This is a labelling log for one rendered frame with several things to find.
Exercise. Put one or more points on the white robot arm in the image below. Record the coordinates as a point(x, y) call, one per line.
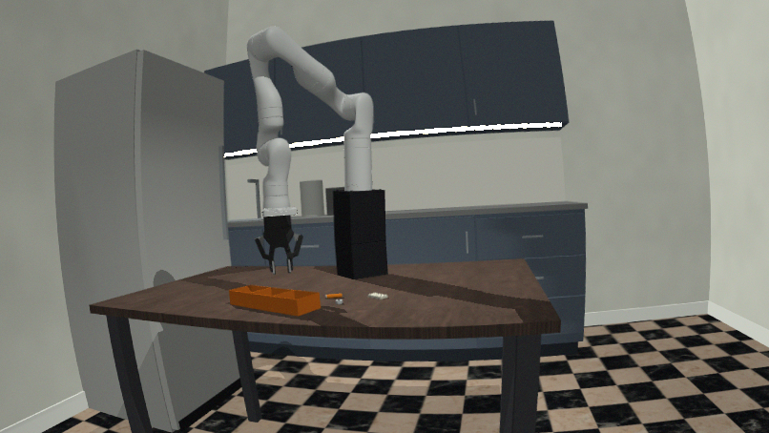
point(316, 78)

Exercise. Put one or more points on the orange divided tray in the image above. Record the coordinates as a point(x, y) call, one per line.
point(292, 302)

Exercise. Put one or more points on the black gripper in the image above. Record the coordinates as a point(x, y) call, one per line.
point(277, 235)

